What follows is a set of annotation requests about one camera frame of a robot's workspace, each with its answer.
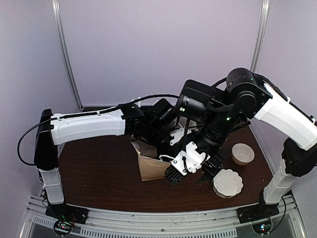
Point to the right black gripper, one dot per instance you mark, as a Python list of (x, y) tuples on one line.
[(211, 168)]

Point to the brown paper bag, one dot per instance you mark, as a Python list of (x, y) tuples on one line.
[(151, 166)]

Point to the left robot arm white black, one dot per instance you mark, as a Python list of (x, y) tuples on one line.
[(149, 123)]

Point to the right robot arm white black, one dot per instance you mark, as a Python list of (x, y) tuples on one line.
[(247, 96)]

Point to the white scalloped dish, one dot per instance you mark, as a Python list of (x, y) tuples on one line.
[(227, 183)]

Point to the white round bowl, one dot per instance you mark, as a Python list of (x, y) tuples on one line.
[(242, 154)]

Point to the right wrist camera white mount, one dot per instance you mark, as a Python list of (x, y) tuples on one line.
[(187, 161)]

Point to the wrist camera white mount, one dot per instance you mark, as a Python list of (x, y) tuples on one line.
[(187, 161), (177, 134)]

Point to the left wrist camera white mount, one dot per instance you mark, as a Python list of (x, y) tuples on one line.
[(177, 134)]

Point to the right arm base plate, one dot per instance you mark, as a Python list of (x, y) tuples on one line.
[(257, 214)]

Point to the aluminium front rail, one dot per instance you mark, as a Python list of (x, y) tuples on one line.
[(219, 223)]

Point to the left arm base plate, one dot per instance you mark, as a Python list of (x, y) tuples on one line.
[(68, 213)]

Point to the left aluminium corner post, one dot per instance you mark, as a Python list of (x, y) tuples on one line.
[(65, 54)]

